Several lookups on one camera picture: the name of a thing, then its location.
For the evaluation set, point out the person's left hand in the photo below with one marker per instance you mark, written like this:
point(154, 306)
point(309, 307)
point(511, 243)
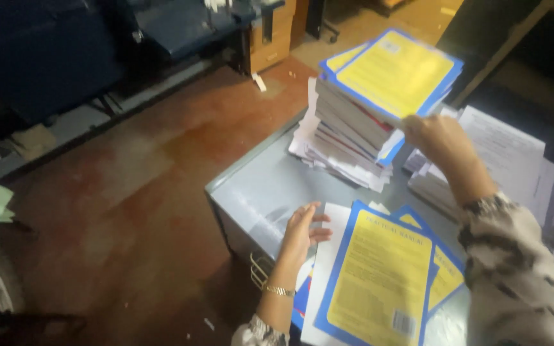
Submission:
point(296, 235)

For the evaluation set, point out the person's right hand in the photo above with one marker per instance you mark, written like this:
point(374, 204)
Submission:
point(438, 139)

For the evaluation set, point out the person's right fingers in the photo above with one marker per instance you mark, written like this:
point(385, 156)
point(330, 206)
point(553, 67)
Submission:
point(414, 130)

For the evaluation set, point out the person's left fingers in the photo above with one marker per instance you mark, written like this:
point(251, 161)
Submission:
point(319, 219)

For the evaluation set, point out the yellow blue-edged booklet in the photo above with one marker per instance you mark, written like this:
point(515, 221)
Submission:
point(397, 72)
point(445, 276)

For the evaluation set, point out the white paper sheet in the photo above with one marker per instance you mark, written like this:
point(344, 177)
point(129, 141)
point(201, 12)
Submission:
point(327, 269)

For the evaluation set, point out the grey metal desk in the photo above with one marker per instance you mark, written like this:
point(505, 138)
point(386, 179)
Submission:
point(267, 192)

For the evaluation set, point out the tall stack of booklets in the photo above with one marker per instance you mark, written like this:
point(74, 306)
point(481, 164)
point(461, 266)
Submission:
point(349, 129)

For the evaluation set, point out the blue and red booklet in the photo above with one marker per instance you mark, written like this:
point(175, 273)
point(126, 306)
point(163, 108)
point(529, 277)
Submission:
point(302, 300)

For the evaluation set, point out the yellow booklet with barcode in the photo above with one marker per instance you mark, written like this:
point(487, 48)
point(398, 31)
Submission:
point(378, 283)

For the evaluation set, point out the stack of white printed papers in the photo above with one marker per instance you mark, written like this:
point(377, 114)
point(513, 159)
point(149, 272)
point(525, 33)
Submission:
point(503, 149)

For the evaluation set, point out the black office chair base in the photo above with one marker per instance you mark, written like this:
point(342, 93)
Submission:
point(322, 21)

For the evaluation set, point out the white paper scrap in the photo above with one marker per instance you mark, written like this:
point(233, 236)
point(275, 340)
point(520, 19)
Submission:
point(259, 82)

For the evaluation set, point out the wooden drawer cabinet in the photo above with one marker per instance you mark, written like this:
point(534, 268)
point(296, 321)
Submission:
point(271, 41)

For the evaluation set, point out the dark blue chair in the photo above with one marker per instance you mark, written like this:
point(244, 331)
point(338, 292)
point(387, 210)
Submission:
point(41, 57)
point(185, 26)

